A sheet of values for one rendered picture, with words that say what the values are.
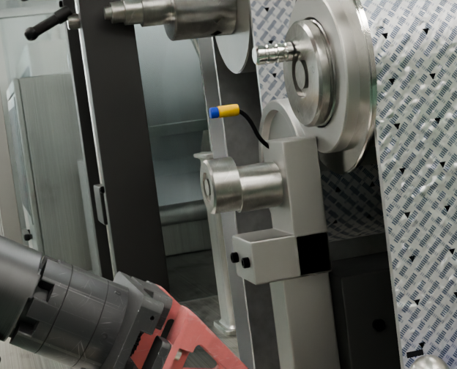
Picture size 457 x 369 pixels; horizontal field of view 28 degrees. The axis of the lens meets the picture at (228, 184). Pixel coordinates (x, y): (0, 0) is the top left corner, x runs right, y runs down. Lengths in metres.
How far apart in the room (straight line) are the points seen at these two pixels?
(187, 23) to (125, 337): 0.41
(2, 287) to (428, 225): 0.28
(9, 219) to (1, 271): 1.04
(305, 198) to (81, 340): 0.21
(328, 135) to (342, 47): 0.07
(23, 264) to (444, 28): 0.31
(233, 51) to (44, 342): 0.44
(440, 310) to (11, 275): 0.28
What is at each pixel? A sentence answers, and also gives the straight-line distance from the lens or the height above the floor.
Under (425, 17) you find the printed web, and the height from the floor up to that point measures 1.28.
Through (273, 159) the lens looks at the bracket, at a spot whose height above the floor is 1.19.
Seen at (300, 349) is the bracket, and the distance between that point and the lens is 0.69.
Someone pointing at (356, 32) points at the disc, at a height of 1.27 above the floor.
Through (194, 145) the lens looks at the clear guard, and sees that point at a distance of 1.63.
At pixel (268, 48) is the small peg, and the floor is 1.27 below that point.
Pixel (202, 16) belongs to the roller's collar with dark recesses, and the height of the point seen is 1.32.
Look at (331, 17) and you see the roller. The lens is 0.62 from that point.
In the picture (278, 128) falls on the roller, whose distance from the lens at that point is 0.78.
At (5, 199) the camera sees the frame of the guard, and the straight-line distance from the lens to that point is 1.58.
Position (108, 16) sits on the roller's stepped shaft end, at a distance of 0.87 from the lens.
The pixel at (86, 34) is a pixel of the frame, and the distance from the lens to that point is 0.90.
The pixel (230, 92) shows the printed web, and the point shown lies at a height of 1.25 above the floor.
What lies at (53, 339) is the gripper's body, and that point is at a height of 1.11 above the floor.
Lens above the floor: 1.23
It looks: 5 degrees down
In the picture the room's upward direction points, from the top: 7 degrees counter-clockwise
